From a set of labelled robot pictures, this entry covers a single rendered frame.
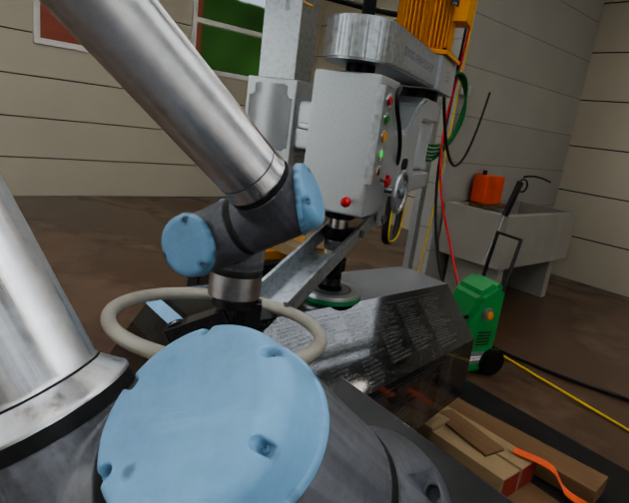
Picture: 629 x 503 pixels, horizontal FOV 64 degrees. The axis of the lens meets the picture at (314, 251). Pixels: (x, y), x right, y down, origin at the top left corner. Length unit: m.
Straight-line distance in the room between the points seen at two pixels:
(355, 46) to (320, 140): 0.28
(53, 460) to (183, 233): 0.37
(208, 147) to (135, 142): 7.24
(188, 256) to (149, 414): 0.37
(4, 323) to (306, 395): 0.24
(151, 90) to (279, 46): 1.96
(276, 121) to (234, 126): 1.80
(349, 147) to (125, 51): 1.07
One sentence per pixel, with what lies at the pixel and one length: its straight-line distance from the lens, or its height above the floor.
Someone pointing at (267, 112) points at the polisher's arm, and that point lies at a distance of 2.40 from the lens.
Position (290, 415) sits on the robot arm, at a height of 1.21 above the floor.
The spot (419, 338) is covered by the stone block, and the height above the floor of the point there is 0.70.
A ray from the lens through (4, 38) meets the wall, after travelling 7.38.
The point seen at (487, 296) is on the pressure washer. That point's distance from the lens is 3.20.
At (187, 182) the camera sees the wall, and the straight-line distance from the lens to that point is 8.23.
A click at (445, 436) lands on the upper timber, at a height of 0.21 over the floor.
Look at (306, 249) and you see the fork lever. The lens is 1.60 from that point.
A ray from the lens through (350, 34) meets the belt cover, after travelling 1.54.
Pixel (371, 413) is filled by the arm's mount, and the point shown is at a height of 1.08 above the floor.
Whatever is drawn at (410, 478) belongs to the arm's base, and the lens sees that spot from 0.50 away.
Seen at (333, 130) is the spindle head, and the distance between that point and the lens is 1.56.
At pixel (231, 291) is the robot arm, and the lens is 0.85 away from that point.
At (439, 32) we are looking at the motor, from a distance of 2.20.
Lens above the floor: 1.39
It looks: 14 degrees down
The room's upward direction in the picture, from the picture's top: 7 degrees clockwise
